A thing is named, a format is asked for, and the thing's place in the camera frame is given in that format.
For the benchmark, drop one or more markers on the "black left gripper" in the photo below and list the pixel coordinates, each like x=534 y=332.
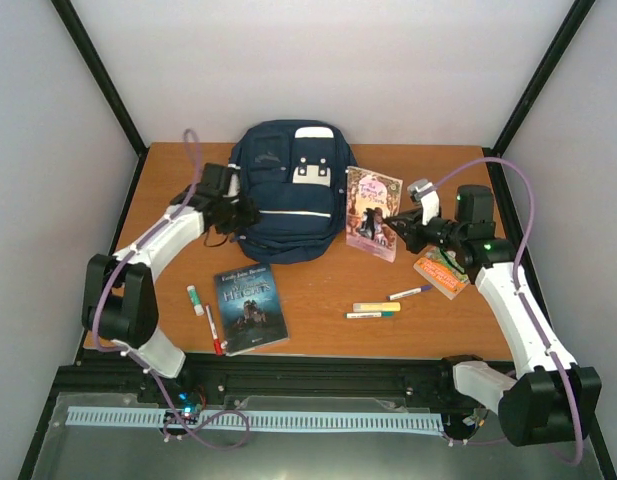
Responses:
x=251 y=218

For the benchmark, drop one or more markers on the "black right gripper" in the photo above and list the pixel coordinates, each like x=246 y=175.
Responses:
x=412 y=232

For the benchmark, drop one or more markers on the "pink Taming Shrew book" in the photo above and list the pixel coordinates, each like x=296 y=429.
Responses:
x=371 y=199

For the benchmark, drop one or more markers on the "navy blue student backpack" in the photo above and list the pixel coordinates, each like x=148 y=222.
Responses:
x=295 y=172

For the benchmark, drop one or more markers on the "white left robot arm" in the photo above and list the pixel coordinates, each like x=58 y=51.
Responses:
x=120 y=305

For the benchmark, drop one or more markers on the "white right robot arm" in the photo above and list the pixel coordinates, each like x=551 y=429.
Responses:
x=550 y=398

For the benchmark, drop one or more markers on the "orange Treehouse book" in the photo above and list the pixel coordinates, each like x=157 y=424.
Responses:
x=441 y=269

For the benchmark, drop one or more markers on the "purple tipped white marker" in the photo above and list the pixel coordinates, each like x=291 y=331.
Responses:
x=409 y=292

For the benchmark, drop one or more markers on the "yellow highlighter pen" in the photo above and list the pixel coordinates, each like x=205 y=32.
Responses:
x=361 y=307

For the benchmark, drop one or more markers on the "white green glue stick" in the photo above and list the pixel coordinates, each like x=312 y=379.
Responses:
x=195 y=300

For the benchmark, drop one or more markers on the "dark Wuthering Heights book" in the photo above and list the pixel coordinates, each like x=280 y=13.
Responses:
x=249 y=308

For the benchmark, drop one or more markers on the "green tipped white marker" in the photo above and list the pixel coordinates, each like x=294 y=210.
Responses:
x=368 y=315

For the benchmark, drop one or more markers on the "red tipped white marker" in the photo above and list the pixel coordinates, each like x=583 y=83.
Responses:
x=213 y=330

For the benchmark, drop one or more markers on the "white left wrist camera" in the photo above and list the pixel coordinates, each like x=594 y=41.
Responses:
x=234 y=181

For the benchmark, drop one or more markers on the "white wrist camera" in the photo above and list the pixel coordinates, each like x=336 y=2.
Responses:
x=234 y=181
x=424 y=192

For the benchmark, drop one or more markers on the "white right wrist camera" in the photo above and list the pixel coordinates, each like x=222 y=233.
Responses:
x=424 y=192

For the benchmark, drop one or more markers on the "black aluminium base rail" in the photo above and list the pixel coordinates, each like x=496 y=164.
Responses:
x=422 y=383

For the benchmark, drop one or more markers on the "light blue slotted cable duct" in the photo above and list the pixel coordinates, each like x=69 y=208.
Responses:
x=259 y=421

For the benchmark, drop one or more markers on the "black left frame post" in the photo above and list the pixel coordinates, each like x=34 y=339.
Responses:
x=88 y=52

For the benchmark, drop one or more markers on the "black frame post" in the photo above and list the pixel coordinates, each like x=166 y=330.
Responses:
x=559 y=44
x=88 y=52

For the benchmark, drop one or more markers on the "black right frame post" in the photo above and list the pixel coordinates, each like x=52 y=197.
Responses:
x=559 y=44

